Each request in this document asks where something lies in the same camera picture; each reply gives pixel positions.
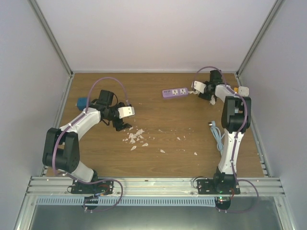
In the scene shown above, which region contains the purple power strip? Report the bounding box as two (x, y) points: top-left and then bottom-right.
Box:
(162, 87), (189, 99)

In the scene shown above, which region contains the blue cube plug adapter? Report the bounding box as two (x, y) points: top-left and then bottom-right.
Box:
(76, 97), (87, 111)

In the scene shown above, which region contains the white cube adapter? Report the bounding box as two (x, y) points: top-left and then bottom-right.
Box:
(238, 86), (249, 97)

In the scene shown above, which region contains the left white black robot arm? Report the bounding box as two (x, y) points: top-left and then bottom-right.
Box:
(42, 90), (135, 194)

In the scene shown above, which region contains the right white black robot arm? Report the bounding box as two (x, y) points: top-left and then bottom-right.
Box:
(199, 69), (251, 194)

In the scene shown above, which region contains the white plastic debris pile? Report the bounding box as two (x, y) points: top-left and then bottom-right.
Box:
(122, 127), (149, 151)

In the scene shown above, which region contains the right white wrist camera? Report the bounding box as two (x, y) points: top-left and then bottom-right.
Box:
(191, 80), (206, 94)

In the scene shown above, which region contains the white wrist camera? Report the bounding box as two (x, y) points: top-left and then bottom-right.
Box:
(118, 106), (135, 119)
(191, 80), (206, 94)

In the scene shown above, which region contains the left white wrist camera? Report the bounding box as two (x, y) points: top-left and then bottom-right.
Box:
(118, 106), (135, 119)

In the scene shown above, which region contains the white power strip cord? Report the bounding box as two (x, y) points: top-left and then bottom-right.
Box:
(187, 89), (216, 105)

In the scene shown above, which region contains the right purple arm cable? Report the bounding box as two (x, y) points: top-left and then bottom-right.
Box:
(193, 66), (249, 178)

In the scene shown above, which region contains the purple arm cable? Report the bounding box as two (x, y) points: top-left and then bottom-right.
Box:
(52, 76), (131, 177)
(193, 66), (249, 178)

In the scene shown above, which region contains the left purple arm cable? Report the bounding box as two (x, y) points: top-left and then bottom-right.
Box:
(52, 76), (131, 177)

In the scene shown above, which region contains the light blue coiled cable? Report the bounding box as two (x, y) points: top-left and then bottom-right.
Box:
(207, 121), (226, 153)

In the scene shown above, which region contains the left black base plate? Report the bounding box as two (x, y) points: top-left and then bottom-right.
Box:
(67, 181), (114, 195)

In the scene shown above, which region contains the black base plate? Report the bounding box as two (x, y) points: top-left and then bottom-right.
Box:
(192, 177), (241, 196)
(67, 181), (114, 195)

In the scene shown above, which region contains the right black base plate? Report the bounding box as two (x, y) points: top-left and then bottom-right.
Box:
(192, 177), (241, 196)

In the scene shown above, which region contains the aluminium front rail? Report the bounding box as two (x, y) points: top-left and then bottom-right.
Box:
(26, 177), (285, 197)

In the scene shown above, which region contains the slotted grey cable duct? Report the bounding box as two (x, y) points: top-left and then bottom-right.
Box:
(36, 196), (215, 207)

